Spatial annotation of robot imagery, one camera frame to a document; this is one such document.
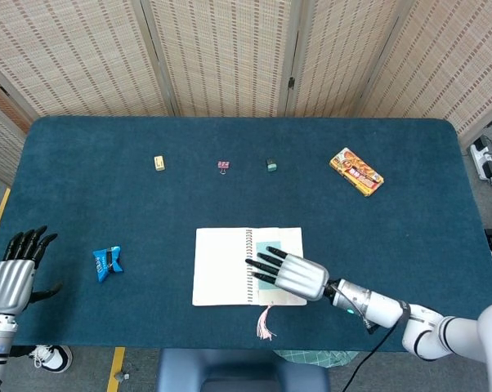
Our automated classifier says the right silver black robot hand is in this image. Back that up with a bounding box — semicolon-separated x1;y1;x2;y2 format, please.
244;245;329;302

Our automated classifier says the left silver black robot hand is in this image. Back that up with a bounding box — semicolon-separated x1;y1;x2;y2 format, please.
0;225;64;316

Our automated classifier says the light blue tasselled bookmark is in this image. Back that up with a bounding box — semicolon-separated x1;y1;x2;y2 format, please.
255;239;296;342

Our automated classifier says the green checked cloth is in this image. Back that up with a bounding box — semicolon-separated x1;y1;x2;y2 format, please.
273;350;360;369

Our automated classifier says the yellow floor tape strip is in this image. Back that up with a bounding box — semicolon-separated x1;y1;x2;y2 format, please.
106;346;127;392
0;186;11;232

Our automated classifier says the black white sneaker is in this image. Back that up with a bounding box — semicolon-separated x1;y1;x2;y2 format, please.
27;345;74;373

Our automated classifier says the white spiral notebook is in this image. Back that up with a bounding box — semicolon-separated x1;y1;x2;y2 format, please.
191;226;308;307

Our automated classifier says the blue snack packet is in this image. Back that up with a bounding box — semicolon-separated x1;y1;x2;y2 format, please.
92;245;125;283

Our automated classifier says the orange printed snack box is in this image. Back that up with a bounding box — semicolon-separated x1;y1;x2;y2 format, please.
329;147;385;198

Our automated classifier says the dark blue felt table cover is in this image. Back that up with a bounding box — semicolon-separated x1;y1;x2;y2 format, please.
0;116;492;354

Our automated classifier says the dark blue padded seat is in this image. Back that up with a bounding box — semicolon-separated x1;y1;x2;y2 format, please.
155;348;331;392

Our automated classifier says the white power strip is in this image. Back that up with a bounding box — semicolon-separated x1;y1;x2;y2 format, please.
469;136;492;181

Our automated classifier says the woven folding screen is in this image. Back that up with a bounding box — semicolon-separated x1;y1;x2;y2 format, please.
0;0;492;185

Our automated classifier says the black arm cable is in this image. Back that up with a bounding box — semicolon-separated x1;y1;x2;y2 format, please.
342;281;410;392

